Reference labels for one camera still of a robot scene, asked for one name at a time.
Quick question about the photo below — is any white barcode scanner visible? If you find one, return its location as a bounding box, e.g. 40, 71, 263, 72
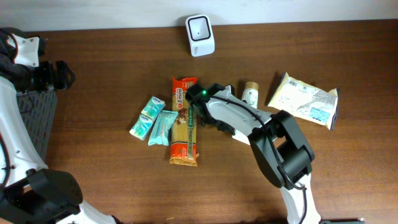
185, 14, 215, 57

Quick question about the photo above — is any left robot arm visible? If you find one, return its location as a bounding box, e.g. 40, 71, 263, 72
1, 27, 119, 224

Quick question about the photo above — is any grey plastic mesh basket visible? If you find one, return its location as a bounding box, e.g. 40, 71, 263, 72
17, 92, 58, 161

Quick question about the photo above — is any teal tissue pack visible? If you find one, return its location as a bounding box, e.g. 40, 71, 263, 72
129, 114, 154, 141
141, 96, 165, 121

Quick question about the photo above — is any cream snack bag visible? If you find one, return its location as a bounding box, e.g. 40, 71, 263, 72
268, 72, 340, 131

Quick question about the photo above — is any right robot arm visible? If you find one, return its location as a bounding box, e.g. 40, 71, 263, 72
185, 83, 322, 223

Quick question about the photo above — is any teal wet wipes pack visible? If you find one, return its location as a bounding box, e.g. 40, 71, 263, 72
148, 110, 178, 146

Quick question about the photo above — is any orange spaghetti packet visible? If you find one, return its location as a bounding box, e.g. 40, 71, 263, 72
170, 77, 198, 167

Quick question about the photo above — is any white bamboo print tube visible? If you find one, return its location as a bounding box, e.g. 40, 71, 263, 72
231, 81, 260, 146

